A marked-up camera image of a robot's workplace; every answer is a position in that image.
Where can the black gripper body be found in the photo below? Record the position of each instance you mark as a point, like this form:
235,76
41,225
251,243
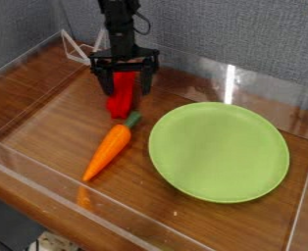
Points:
140,61

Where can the green round plate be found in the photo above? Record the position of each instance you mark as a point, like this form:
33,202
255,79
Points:
218,152

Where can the red block object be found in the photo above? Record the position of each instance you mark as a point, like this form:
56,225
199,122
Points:
118,102

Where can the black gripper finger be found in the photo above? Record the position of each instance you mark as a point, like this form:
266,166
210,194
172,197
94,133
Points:
145,80
105,81

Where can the orange toy carrot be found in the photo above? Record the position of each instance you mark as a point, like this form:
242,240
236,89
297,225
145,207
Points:
110,145

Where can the clear acrylic enclosure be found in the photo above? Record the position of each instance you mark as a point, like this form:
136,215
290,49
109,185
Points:
127,210

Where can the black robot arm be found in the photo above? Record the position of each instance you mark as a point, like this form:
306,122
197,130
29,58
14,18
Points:
118,12

